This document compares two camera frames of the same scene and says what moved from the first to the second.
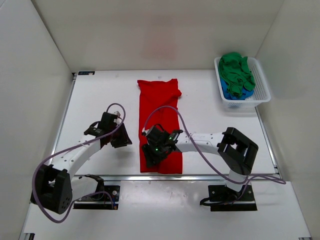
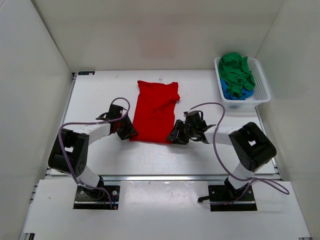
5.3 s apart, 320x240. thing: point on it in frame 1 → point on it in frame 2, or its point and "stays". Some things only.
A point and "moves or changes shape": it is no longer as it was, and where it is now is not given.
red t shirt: [158, 104] moves or changes shape
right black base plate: [222, 198] stays
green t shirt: [234, 69] stays
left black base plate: [111, 197] stays
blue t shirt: [246, 93] stays
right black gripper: [152, 159] → [176, 136]
